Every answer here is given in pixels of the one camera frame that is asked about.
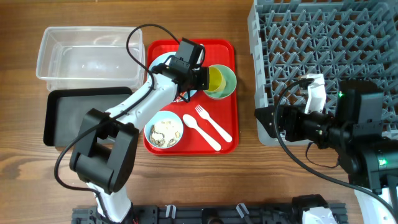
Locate white plastic spoon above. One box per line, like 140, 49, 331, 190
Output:
183, 114, 221, 151

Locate clear plastic bin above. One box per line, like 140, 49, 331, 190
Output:
36, 26, 146, 91

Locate light blue bowl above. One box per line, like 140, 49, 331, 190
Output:
144, 111, 183, 149

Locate light blue plate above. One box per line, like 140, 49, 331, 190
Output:
150, 52, 197, 105

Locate white plastic fork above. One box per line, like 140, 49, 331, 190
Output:
195, 105, 233, 142

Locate black tray bin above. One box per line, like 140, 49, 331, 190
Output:
43, 86, 132, 147

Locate rice food leftovers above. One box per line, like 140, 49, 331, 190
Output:
149, 119, 182, 148

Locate mint green bowl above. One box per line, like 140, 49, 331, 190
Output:
205, 64, 237, 100

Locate yellow plastic cup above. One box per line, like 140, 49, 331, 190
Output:
206, 67, 226, 93

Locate red strawberry snack wrapper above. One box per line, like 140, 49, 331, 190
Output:
174, 91, 190, 103

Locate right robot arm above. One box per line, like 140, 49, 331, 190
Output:
254, 78, 397, 223

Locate grey dishwasher rack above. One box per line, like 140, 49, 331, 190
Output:
248, 0, 397, 139

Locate red plastic tray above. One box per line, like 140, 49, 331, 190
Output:
144, 39, 239, 156

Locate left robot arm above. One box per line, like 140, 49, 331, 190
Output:
69, 57, 209, 223

